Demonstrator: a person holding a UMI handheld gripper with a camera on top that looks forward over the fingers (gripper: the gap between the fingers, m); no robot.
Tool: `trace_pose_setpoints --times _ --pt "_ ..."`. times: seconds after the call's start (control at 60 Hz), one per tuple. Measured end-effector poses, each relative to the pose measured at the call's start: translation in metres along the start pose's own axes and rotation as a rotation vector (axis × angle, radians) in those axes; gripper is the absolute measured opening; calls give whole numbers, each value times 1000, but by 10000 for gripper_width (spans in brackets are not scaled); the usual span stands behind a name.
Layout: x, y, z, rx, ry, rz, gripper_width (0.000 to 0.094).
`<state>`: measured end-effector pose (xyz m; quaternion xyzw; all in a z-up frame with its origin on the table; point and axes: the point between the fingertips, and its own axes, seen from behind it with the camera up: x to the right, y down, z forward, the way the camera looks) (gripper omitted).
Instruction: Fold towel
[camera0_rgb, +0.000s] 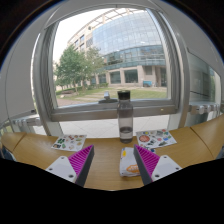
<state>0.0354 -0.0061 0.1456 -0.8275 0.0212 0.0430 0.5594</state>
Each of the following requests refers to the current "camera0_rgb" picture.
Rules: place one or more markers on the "white printed towel blue edge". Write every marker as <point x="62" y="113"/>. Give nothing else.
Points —
<point x="128" y="163"/>

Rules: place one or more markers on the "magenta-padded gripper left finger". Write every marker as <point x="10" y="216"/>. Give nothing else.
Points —
<point x="61" y="168"/>

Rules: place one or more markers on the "glass office building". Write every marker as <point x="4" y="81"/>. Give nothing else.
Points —
<point x="133" y="43"/>

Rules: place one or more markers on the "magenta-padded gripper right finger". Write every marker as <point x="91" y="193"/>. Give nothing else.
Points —
<point x="166" y="166"/>

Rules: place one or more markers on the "grey window frame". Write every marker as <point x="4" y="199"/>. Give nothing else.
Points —
<point x="100" y="111"/>

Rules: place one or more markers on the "green tree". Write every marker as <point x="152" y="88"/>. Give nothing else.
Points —
<point x="73" y="66"/>

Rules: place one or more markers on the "sticker sheet with round stickers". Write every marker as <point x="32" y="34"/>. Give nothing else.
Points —
<point x="156" y="138"/>

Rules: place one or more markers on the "sticker sheet with green stickers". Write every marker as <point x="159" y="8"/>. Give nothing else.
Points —
<point x="69" y="142"/>

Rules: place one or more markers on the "clear bottle with black cap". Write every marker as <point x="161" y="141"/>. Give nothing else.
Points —
<point x="125" y="116"/>

